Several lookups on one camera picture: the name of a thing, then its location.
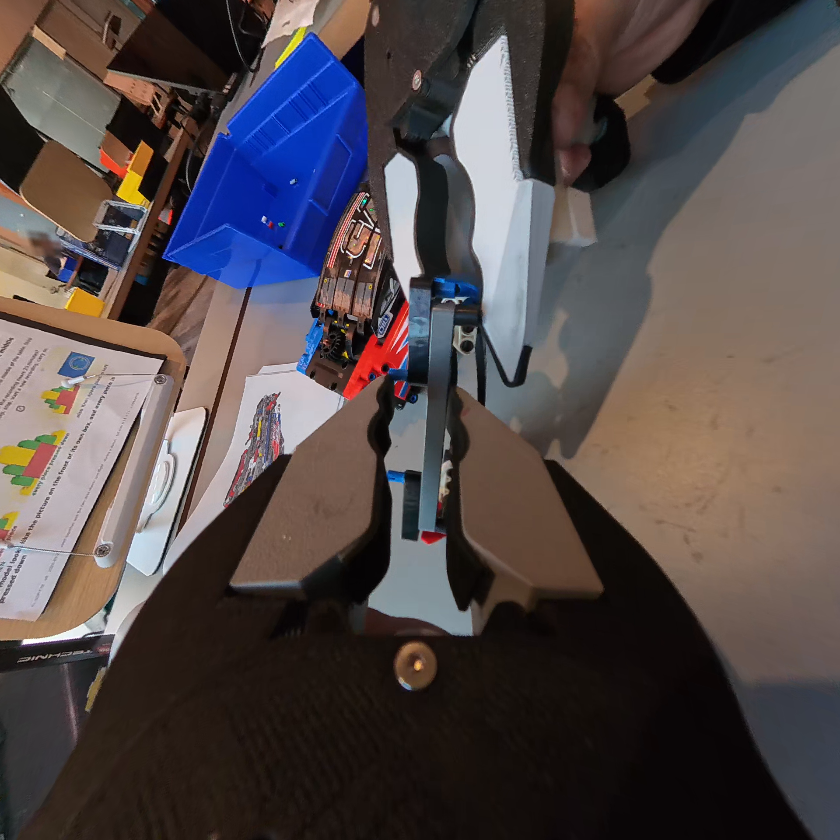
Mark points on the grey desk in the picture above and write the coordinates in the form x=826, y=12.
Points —
x=709, y=394

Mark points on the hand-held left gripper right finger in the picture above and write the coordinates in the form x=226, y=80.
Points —
x=525, y=519

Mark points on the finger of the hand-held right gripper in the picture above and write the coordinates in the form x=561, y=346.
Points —
x=519, y=250
x=400, y=223

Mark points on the person's right hand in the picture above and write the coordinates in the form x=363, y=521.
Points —
x=630, y=40

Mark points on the white stand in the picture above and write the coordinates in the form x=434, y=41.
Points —
x=171, y=473

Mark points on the small toy brick assembly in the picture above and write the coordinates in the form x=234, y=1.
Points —
x=433, y=381

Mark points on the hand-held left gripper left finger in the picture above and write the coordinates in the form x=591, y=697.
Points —
x=315, y=519

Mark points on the toy set box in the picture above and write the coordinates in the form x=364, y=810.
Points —
x=40, y=709

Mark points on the blue storage bin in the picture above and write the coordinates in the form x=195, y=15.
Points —
x=302, y=145

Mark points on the open instruction booklet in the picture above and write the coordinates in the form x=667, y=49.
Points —
x=269, y=420

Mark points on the red black toy race car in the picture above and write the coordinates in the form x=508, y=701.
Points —
x=361, y=256

